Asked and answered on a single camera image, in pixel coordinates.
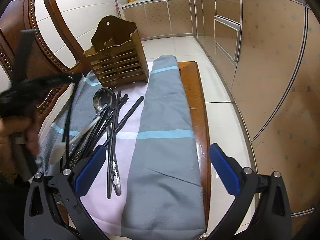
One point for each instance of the black chopstick rightmost diagonal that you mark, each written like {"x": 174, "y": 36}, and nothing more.
{"x": 127, "y": 116}

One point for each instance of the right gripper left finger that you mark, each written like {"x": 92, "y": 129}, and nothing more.
{"x": 54, "y": 210}

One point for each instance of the carved brown wooden chair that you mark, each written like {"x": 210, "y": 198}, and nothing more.
{"x": 20, "y": 15}

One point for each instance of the steel spoon patterned handle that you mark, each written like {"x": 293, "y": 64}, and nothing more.
{"x": 116, "y": 184}

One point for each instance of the person left hand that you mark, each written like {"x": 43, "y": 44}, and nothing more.
{"x": 19, "y": 148}

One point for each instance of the brown wooden utensil holder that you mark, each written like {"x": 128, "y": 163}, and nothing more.
{"x": 116, "y": 56}

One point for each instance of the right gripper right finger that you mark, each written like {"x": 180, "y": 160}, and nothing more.
{"x": 272, "y": 217}

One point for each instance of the beige kitchen base cabinets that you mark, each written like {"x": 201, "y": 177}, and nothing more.
{"x": 267, "y": 54}

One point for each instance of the black chopstick bundle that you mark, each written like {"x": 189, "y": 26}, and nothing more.
{"x": 93, "y": 136}

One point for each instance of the grey pink checked cloth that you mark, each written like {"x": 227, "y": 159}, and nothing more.
{"x": 159, "y": 172}

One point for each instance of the steel ladle spoon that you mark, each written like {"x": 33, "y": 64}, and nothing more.
{"x": 103, "y": 99}

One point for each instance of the round coaster with lettering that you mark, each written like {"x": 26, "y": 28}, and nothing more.
{"x": 75, "y": 159}

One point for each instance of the black chopstick vertical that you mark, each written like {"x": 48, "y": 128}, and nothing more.
{"x": 112, "y": 146}

